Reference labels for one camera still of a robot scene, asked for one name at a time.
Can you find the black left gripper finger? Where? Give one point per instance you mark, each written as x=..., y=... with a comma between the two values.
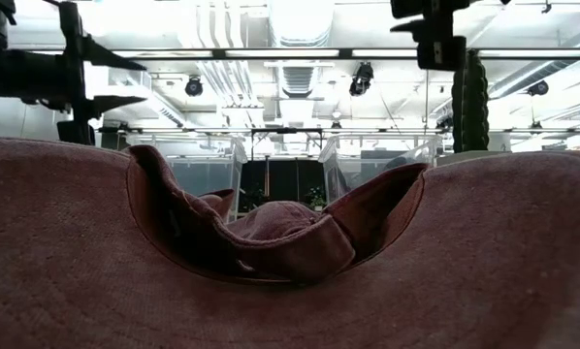
x=115, y=103
x=110, y=57

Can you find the dark red baseball cap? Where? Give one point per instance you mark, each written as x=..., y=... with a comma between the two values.
x=290, y=310

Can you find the black ceiling spotlight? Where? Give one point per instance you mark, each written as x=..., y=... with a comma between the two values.
x=538, y=88
x=362, y=80
x=194, y=87

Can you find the black overhead rig bar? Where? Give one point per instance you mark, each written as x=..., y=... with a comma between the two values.
x=343, y=53

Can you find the green cactus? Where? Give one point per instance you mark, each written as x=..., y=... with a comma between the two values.
x=470, y=106

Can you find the clear plastic bin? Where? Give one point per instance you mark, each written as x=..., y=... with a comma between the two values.
x=363, y=169
x=198, y=177

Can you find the small green potted plant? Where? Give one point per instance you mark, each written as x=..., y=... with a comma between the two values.
x=317, y=199

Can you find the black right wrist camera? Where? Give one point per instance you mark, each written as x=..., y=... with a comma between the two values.
x=442, y=53

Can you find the silver ceiling air duct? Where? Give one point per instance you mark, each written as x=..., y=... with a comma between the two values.
x=300, y=29

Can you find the black background rig frame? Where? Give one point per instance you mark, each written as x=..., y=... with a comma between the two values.
x=290, y=130

